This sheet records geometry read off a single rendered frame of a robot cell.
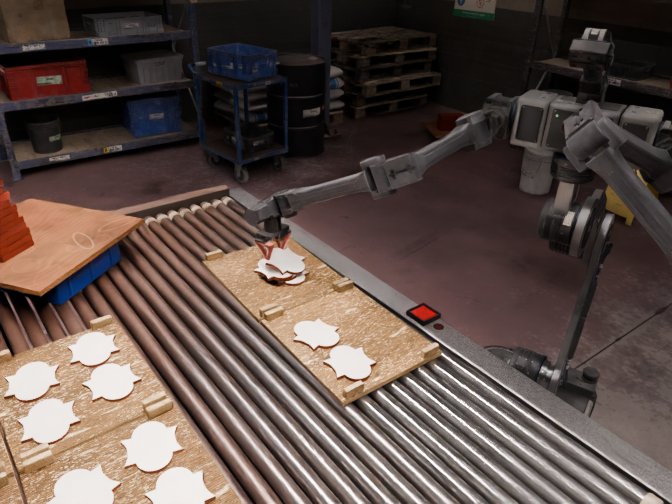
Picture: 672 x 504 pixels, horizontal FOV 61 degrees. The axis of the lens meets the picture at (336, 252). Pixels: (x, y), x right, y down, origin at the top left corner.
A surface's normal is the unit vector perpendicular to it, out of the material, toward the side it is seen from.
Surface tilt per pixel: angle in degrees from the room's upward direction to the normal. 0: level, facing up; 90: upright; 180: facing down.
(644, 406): 0
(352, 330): 0
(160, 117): 90
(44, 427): 0
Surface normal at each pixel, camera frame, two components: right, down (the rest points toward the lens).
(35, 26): 0.66, 0.33
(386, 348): 0.03, -0.87
